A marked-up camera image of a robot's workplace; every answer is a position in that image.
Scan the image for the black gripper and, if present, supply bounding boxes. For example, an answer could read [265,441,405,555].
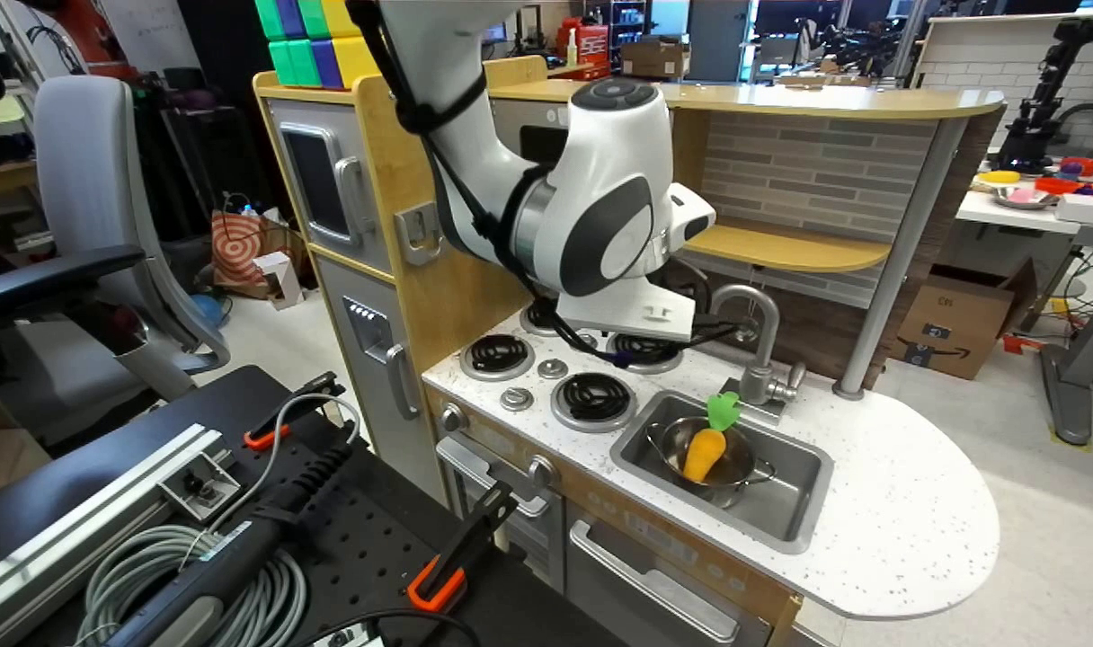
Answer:
[615,308,743,368]

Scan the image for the orange carrot plush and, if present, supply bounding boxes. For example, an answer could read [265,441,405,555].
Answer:
[677,389,748,488]

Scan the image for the steel pot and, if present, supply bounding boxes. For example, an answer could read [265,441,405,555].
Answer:
[643,411,776,500]

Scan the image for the silver toy faucet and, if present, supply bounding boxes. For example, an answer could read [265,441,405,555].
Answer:
[700,279,810,417]

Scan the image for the grey toy sink basin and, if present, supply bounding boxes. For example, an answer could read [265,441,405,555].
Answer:
[609,389,837,556]

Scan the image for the brown cardboard box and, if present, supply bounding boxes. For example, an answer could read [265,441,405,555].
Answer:
[892,260,1044,383]

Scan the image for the grey toy oven door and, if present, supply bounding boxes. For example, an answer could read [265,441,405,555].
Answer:
[430,411,571,594]

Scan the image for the grey toy cabinet door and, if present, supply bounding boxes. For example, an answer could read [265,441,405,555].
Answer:
[565,515,772,647]

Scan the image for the wooden toy kitchen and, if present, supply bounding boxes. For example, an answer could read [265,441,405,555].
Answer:
[251,50,1006,647]

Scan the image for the red container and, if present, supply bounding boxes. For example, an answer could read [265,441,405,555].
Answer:
[571,20,615,83]

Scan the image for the metal latch plate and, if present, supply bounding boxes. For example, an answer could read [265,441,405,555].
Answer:
[391,198,448,271]

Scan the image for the grey toy freezer door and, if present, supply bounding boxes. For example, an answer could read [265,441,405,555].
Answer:
[317,254,454,512]

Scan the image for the large orange black clamp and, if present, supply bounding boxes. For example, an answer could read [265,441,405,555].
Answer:
[403,480,523,619]

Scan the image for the colourful toys on table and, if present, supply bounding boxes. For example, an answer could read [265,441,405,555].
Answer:
[975,156,1093,217]

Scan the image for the white side table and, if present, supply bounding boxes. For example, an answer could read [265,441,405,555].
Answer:
[952,177,1093,448]

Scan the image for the white board panel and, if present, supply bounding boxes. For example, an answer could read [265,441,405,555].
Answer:
[915,7,1093,163]

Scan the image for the black device on table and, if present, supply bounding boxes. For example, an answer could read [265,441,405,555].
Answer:
[991,12,1093,177]

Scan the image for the grey toy fridge door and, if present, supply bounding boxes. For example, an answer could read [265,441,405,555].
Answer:
[265,96,391,273]

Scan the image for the small orange black clamp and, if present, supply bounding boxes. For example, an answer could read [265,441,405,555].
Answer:
[241,368,350,455]

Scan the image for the orange patterned bag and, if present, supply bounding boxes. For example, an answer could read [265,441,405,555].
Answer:
[205,206,276,303]

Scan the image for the multicolour foam block cube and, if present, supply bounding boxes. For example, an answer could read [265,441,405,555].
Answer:
[251,0,384,95]

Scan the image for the grey office chair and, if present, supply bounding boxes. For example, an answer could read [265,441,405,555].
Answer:
[0,73,233,402]

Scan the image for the black ribbed handle tool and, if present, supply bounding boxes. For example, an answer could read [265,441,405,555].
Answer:
[104,441,360,647]

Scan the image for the white thin cable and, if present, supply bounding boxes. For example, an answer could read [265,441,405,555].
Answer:
[196,383,368,545]

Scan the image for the metal corner bracket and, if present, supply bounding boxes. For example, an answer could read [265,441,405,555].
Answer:
[157,448,246,523]

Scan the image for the grey coiled cable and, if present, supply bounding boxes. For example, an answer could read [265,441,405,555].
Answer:
[67,520,313,647]

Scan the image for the aluminium extrusion rail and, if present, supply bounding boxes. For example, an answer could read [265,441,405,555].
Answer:
[0,422,225,636]

